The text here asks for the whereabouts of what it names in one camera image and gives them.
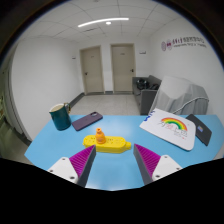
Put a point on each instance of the white rainbow-print mouse pad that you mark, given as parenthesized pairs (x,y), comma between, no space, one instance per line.
(166,130)

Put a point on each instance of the dark grey sofa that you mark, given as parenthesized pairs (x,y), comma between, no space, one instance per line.
(145,96)

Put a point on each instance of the teal mug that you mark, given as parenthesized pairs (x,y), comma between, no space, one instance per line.
(60,118)

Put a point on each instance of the small round ceiling light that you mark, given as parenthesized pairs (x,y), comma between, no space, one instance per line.
(108,23)

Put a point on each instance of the grey cloth-covered furniture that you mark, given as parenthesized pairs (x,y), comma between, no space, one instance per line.
(181,93)

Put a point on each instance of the yellow power strip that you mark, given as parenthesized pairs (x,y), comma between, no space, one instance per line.
(115,146)

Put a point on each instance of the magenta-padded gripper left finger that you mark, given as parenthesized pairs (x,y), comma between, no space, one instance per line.
(68,168)

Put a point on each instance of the purple phone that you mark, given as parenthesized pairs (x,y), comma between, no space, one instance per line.
(87,121)

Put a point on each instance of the beige door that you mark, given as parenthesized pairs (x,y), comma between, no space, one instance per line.
(123,68)
(92,70)

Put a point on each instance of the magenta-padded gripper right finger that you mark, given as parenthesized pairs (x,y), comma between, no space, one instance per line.
(160,166)

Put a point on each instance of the wall sign lettering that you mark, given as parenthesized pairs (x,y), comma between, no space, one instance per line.
(183,44)

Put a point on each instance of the long ceiling light strip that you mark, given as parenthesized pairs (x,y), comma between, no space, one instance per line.
(103,21)

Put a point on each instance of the black flat pad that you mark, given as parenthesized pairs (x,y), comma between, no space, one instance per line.
(200,130)

